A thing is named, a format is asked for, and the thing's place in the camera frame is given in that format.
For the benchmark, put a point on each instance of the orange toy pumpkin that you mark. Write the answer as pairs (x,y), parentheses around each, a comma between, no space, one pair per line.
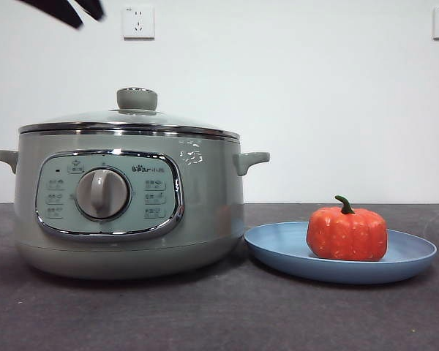
(347,234)

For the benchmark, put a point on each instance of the glass lid with green knob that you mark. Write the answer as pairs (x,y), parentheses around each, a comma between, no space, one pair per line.
(137,99)

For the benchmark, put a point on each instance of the pale green electric steamer pot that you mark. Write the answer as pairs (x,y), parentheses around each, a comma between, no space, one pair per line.
(205,204)

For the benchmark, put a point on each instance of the blue plate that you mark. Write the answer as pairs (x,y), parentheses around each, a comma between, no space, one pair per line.
(278,248)

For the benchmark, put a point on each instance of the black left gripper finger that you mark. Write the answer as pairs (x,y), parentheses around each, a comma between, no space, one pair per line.
(55,9)
(89,7)

